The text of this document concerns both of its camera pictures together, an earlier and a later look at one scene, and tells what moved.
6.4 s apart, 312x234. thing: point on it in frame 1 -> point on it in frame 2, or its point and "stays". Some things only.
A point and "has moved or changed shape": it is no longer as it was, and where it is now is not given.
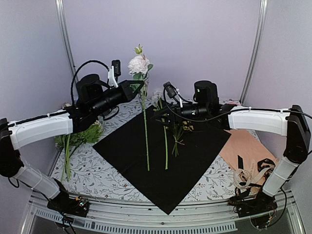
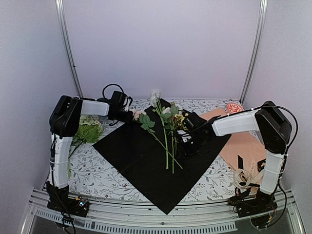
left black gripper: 127,91 -> 129,119
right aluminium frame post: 257,47 stays
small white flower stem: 156,99 stays
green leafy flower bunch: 71,143 stays
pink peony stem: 140,66 -> 144,121
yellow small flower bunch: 177,132 has moved or changed shape
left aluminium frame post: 68,37 stays
